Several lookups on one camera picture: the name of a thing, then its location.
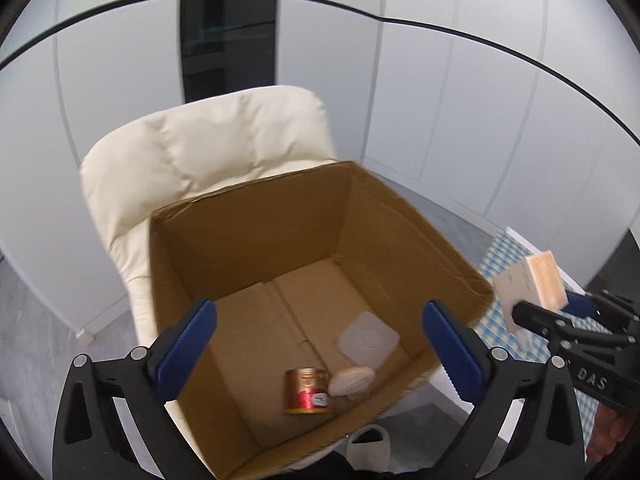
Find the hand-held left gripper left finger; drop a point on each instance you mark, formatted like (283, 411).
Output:
(185, 345)

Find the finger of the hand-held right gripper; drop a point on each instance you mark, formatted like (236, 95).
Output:
(542, 321)
(580, 304)

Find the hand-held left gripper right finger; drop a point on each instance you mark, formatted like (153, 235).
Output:
(455, 350)

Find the white box with peach top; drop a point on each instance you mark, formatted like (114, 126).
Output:
(525, 280)

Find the square clear plastic lid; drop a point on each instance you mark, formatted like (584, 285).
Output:
(367, 338)

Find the pale contact lens case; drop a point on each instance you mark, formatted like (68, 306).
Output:
(351, 381)

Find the red and gold tin can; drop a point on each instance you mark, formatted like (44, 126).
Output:
(306, 391)

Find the brown cardboard box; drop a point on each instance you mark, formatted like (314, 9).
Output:
(300, 240)

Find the person's right hand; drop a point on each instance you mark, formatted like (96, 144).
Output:
(610, 432)

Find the blue yellow checked tablecloth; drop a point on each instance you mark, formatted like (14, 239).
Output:
(497, 260)

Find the white low table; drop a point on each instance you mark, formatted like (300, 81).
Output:
(520, 241)

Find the white slipper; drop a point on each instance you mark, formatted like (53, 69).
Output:
(367, 447)

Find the person's dark trousers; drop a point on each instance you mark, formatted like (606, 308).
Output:
(400, 473)

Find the cream padded chair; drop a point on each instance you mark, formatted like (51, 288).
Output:
(225, 130)

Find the black built-in appliance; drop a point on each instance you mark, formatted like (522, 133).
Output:
(225, 35)

